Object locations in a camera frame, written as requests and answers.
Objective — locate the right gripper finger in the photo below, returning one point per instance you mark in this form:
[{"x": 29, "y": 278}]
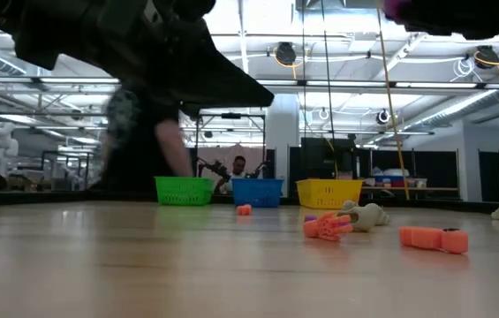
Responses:
[{"x": 434, "y": 17}]

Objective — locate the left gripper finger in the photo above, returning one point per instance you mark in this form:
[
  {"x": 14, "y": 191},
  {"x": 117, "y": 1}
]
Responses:
[{"x": 222, "y": 84}]

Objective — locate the orange skeleton toy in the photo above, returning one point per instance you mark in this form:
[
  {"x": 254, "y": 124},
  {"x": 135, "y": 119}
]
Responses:
[
  {"x": 324, "y": 227},
  {"x": 432, "y": 239},
  {"x": 244, "y": 210}
]

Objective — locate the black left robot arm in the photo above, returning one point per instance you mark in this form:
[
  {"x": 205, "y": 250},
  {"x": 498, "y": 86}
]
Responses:
[{"x": 19, "y": 26}]

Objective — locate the black background robot arm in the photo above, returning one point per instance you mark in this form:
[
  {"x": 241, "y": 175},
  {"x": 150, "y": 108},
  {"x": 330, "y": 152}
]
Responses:
[
  {"x": 216, "y": 168},
  {"x": 263, "y": 170}
]

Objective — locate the beige curtain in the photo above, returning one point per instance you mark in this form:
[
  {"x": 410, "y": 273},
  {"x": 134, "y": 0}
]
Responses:
[{"x": 213, "y": 154}]

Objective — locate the person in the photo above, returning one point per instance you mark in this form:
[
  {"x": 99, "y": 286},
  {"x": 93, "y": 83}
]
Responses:
[
  {"x": 236, "y": 170},
  {"x": 143, "y": 146}
]

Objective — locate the green plastic basket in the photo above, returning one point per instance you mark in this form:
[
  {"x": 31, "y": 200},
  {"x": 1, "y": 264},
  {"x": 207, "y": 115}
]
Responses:
[{"x": 184, "y": 191}]

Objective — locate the blue plastic basket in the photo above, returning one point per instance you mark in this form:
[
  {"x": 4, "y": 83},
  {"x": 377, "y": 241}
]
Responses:
[{"x": 257, "y": 193}]

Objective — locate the black partition panel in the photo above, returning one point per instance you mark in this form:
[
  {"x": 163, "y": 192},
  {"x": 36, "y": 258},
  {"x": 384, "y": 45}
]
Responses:
[{"x": 319, "y": 154}]

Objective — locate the yellow plastic basket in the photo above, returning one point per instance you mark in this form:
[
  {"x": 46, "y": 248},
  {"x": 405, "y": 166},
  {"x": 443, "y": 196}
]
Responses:
[{"x": 328, "y": 193}]

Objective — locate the table with storage containers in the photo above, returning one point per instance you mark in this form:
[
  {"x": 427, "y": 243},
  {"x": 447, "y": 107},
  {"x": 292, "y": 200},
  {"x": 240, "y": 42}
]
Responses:
[{"x": 390, "y": 179}]

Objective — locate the black gantry frame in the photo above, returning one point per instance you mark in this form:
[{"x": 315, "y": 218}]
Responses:
[{"x": 231, "y": 115}]

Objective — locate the black overhead camera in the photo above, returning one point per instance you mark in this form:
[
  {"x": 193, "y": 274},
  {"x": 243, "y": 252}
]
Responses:
[{"x": 285, "y": 54}]

